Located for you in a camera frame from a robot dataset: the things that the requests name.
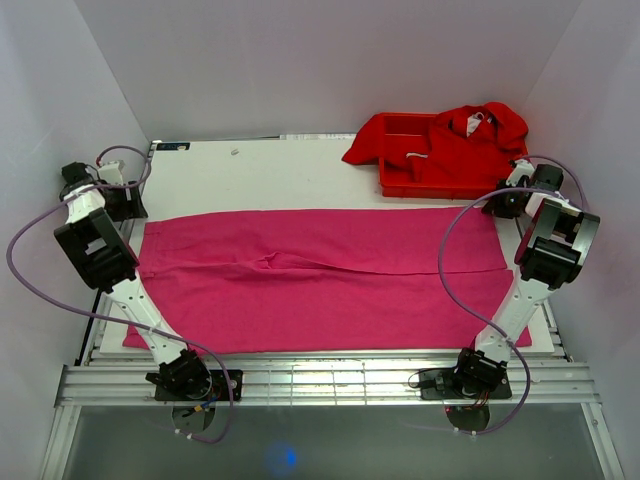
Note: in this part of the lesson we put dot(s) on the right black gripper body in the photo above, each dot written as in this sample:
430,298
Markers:
508,206

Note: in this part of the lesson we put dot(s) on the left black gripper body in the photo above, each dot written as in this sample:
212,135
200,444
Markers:
115,203

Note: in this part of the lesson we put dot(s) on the pink trousers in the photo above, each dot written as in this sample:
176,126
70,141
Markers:
319,280

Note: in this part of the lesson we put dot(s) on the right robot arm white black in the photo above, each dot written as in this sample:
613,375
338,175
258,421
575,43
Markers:
552,253

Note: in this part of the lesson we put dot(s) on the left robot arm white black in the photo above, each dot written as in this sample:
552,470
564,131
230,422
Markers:
105,262

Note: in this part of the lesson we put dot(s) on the red trousers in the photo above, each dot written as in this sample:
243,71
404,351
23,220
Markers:
510,126

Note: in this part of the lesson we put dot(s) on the blue label sticker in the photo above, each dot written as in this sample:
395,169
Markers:
173,146

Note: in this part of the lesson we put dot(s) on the red plastic bin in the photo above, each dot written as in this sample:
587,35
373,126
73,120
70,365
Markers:
450,190

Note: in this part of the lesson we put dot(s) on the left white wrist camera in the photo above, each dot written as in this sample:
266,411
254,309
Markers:
111,172

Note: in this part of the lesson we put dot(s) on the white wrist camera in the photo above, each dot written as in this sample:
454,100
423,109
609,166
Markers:
111,172
522,170

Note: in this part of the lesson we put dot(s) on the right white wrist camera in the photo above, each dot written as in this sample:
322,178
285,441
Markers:
522,170

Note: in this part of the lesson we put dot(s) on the aluminium rail frame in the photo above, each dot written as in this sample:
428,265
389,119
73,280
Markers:
293,381

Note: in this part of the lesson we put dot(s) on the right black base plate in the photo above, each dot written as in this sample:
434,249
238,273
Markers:
448,384

